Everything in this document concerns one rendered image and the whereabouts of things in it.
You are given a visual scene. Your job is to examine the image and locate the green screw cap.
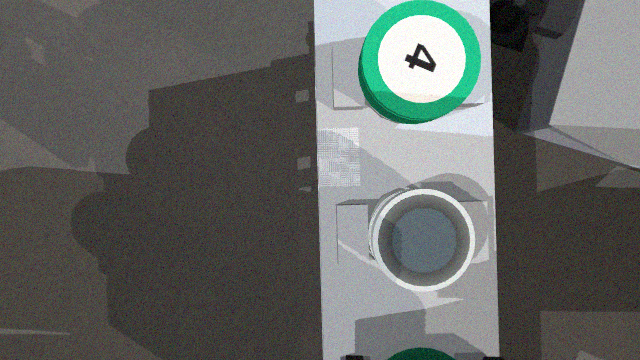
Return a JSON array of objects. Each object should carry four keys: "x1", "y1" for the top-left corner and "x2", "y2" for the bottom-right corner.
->
[
  {"x1": 387, "y1": 347, "x2": 455, "y2": 360},
  {"x1": 358, "y1": 0, "x2": 481, "y2": 125}
]

